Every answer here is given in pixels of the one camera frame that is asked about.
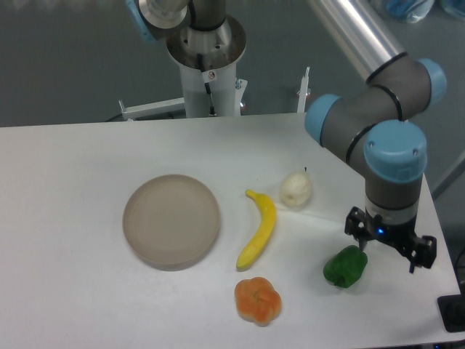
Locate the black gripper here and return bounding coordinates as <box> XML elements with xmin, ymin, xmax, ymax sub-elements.
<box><xmin>344</xmin><ymin>203</ymin><xmax>437</xmax><ymax>273</ymax></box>

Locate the yellow banana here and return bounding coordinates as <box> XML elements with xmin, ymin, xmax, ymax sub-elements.
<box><xmin>236</xmin><ymin>189</ymin><xmax>277</xmax><ymax>271</ymax></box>

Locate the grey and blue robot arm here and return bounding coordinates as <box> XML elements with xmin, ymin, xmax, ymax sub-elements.
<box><xmin>126</xmin><ymin>1</ymin><xmax>447</xmax><ymax>269</ymax></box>

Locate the green bell pepper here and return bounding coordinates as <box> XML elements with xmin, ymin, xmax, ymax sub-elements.
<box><xmin>323</xmin><ymin>245</ymin><xmax>368</xmax><ymax>289</ymax></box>

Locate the black device at table edge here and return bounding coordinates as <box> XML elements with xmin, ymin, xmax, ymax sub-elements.
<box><xmin>437</xmin><ymin>294</ymin><xmax>464</xmax><ymax>333</ymax></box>

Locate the white pear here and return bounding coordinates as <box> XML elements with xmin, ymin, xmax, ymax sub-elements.
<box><xmin>280</xmin><ymin>171</ymin><xmax>312</xmax><ymax>209</ymax></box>

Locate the orange knotted bread roll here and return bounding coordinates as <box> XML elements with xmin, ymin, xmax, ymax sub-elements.
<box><xmin>234</xmin><ymin>277</ymin><xmax>282</xmax><ymax>326</ymax></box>

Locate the round beige plate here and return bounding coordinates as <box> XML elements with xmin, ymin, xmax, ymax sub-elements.
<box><xmin>122</xmin><ymin>174</ymin><xmax>221</xmax><ymax>271</ymax></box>

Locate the blue plastic bag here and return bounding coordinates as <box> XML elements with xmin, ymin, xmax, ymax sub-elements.
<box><xmin>373</xmin><ymin>0</ymin><xmax>434</xmax><ymax>24</ymax></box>

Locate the clear plastic bag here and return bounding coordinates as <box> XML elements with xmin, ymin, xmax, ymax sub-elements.
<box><xmin>440</xmin><ymin>0</ymin><xmax>465</xmax><ymax>20</ymax></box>

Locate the white right bracket bar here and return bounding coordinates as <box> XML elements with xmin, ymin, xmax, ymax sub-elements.
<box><xmin>296</xmin><ymin>66</ymin><xmax>311</xmax><ymax>113</ymax></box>

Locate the white bracket bar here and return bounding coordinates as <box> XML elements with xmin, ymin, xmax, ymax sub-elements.
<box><xmin>296</xmin><ymin>66</ymin><xmax>311</xmax><ymax>113</ymax></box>
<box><xmin>118</xmin><ymin>97</ymin><xmax>185</xmax><ymax>120</ymax></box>

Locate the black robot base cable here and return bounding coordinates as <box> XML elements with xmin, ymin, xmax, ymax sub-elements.
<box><xmin>197</xmin><ymin>53</ymin><xmax>218</xmax><ymax>118</ymax></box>

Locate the white left bracket bar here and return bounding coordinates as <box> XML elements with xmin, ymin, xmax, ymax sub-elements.
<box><xmin>118</xmin><ymin>97</ymin><xmax>185</xmax><ymax>120</ymax></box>

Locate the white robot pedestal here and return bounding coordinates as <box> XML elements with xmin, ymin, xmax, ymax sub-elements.
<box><xmin>166</xmin><ymin>15</ymin><xmax>246</xmax><ymax>118</ymax></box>

